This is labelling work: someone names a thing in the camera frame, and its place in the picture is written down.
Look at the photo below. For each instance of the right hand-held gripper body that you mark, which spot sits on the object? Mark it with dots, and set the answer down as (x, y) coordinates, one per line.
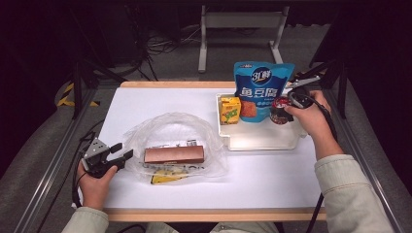
(301, 93)

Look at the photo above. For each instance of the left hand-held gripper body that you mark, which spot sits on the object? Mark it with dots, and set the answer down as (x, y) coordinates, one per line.
(95, 158)

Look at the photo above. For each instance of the red-lidded cup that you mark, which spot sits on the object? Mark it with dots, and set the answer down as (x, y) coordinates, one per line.
(278, 113)

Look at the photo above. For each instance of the white plastic bin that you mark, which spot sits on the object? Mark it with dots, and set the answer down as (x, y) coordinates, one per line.
(259, 139)

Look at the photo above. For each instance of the blue snack pouch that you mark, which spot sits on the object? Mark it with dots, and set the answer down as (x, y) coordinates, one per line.
(259, 84)

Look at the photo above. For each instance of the brown rectangular box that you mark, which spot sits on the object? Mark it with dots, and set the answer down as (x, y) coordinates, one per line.
(175, 154)

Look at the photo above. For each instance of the yellow drink carton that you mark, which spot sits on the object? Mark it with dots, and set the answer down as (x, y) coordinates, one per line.
(230, 110)

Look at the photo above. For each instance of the clear plastic smiley bag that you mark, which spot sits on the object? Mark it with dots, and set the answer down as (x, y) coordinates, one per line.
(207, 142)

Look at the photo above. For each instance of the person's right hand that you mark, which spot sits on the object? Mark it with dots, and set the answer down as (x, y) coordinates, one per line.
(312, 119)

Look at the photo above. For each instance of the person's left hand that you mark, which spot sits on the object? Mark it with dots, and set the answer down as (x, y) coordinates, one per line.
(94, 191)

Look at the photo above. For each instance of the black metal stand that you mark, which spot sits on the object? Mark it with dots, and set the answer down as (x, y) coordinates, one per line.
(341, 81)
(77, 84)

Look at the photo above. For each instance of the yellow black hazard tape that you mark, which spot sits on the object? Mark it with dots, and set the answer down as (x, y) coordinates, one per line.
(66, 95)

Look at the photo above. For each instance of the aluminium floor rail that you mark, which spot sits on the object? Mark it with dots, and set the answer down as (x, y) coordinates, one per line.
(48, 174)
(372, 155)

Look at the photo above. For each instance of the white metal table frame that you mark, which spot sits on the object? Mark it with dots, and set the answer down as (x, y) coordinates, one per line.
(243, 20)

